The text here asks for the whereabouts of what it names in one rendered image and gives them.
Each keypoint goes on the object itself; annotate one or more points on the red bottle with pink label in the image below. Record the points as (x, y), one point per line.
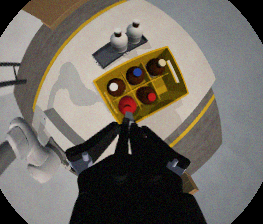
(127, 103)

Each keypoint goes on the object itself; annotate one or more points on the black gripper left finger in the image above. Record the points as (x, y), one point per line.
(80, 157)

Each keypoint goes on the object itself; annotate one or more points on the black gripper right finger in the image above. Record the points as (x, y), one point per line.
(162, 152)

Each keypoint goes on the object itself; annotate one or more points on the yellow crate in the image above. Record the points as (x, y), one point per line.
(176, 91)

